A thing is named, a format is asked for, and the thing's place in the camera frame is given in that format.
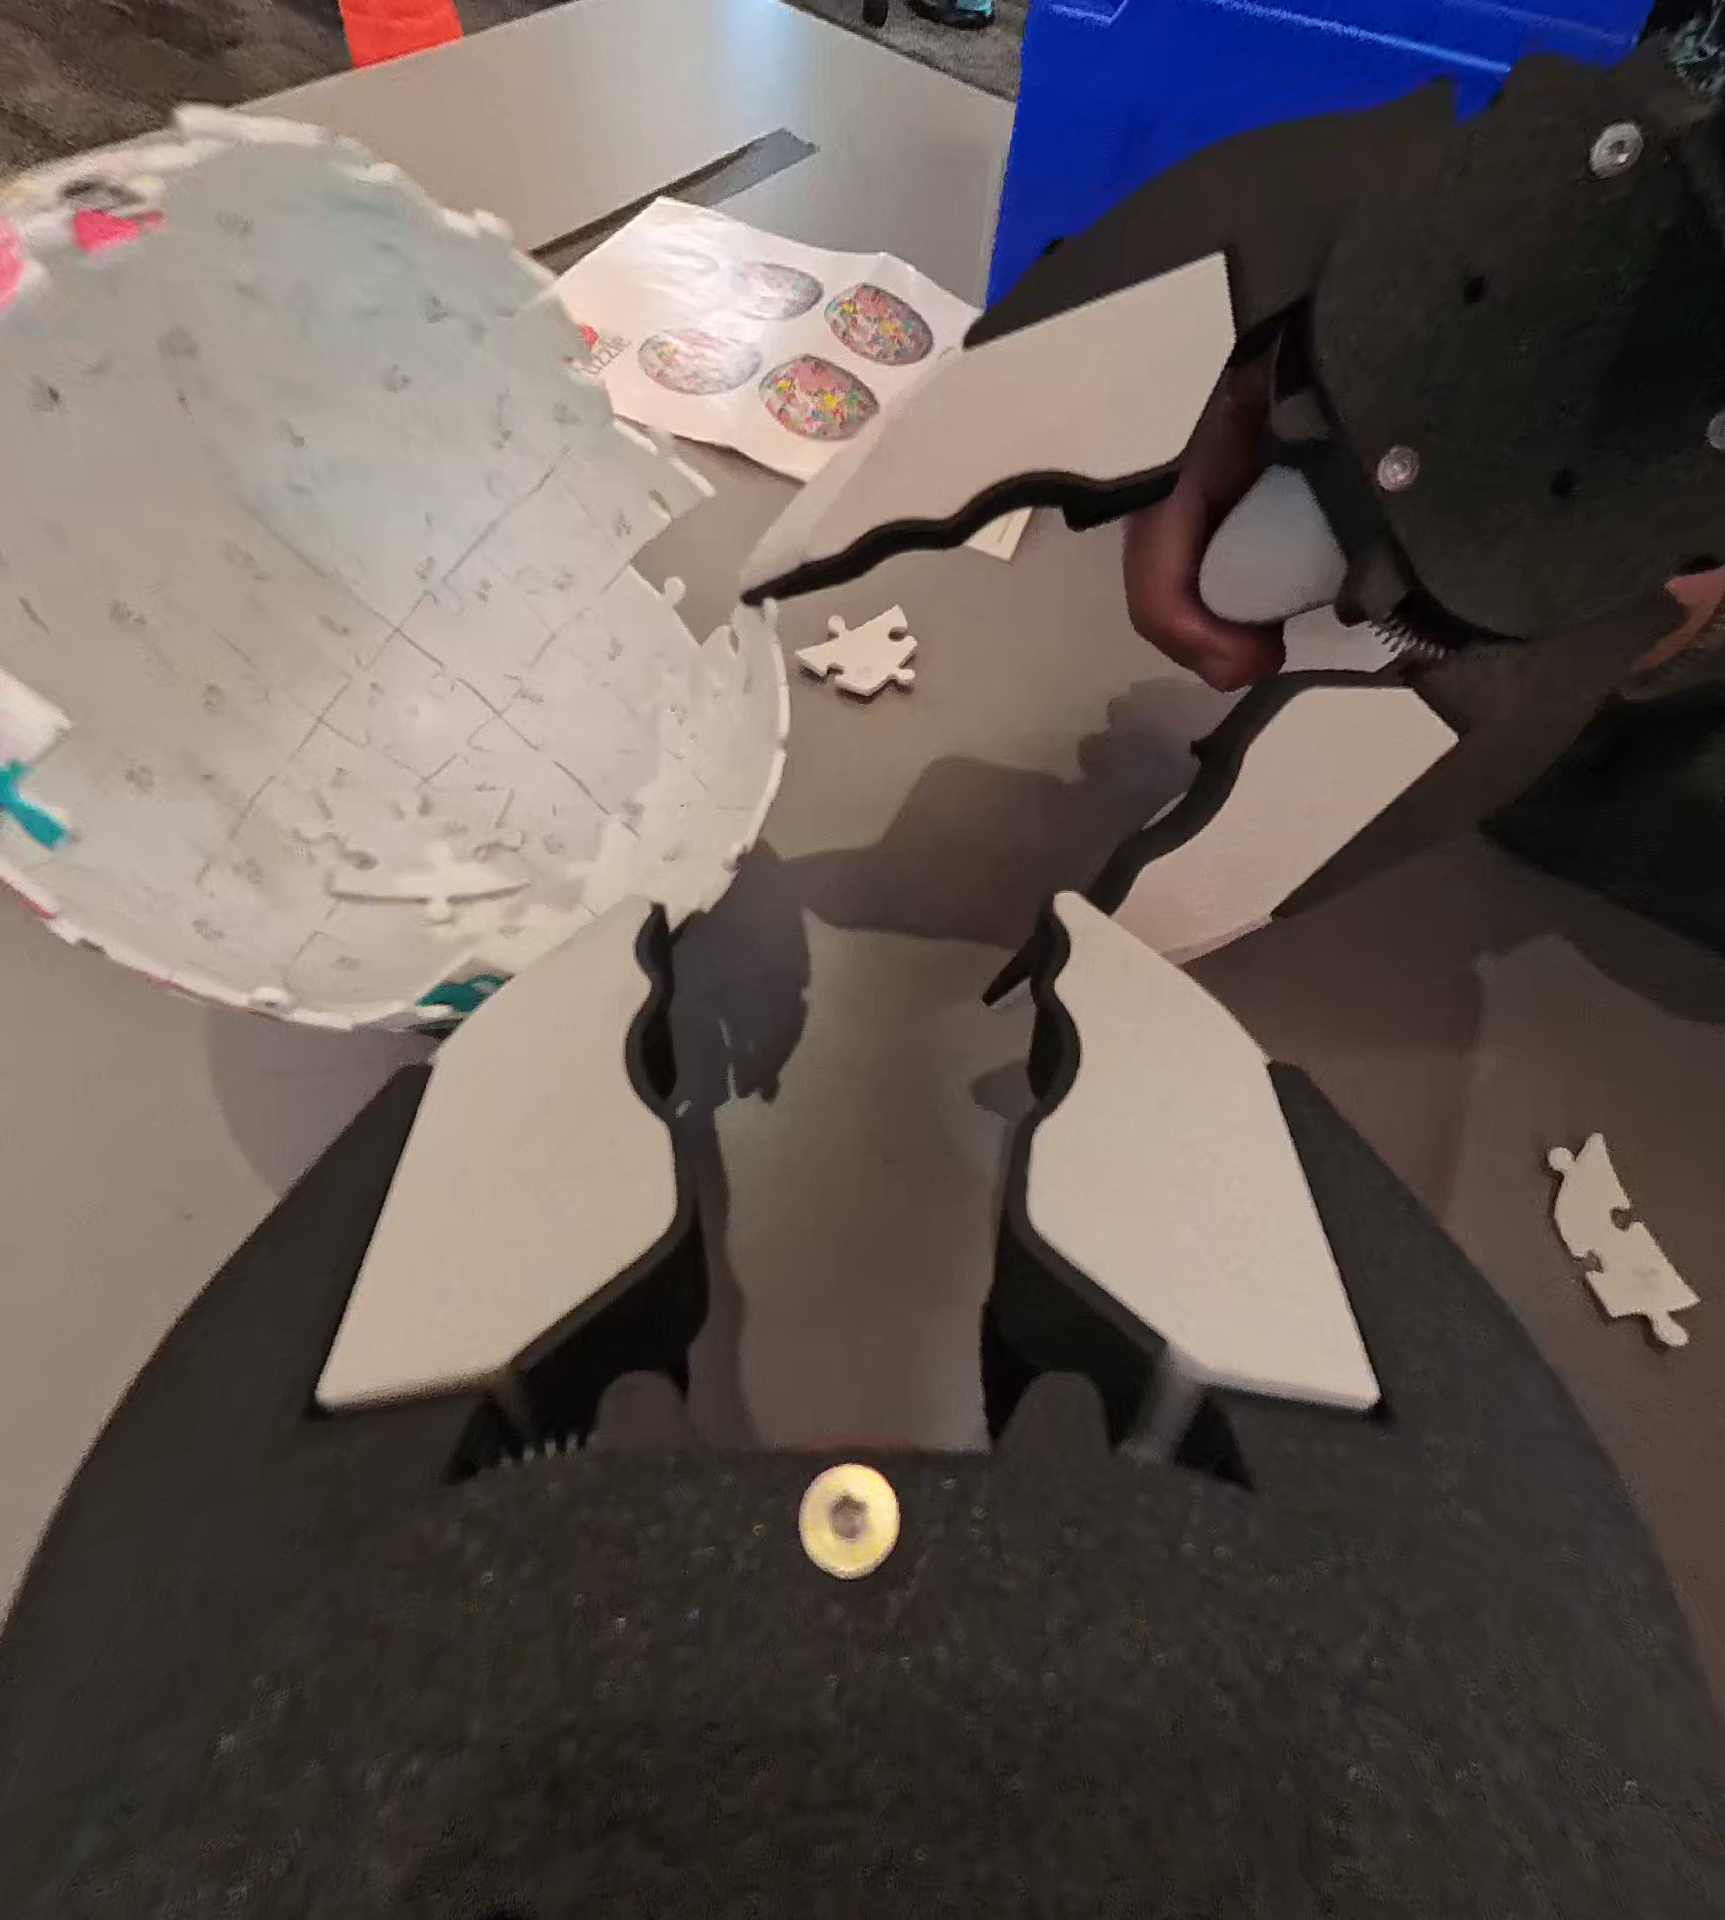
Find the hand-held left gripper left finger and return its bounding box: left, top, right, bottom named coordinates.
left=317, top=901, right=715, bottom=1418

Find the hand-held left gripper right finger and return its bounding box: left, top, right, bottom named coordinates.
left=983, top=892, right=1382, bottom=1418

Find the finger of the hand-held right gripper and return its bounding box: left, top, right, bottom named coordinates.
left=1079, top=667, right=1465, bottom=969
left=736, top=256, right=1244, bottom=612

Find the white puzzle piece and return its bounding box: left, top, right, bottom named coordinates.
left=795, top=601, right=925, bottom=705
left=1544, top=1132, right=1704, bottom=1353

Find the colourful puzzle ball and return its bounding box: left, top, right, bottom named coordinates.
left=0, top=106, right=795, bottom=1039

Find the puzzle instruction leaflet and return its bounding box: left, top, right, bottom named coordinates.
left=548, top=196, right=1038, bottom=565

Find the person's right hand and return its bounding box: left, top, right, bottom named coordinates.
left=1119, top=385, right=1314, bottom=692

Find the blue plastic bin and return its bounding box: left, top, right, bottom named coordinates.
left=983, top=0, right=1658, bottom=303

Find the orange plastic object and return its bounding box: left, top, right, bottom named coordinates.
left=339, top=0, right=475, bottom=72

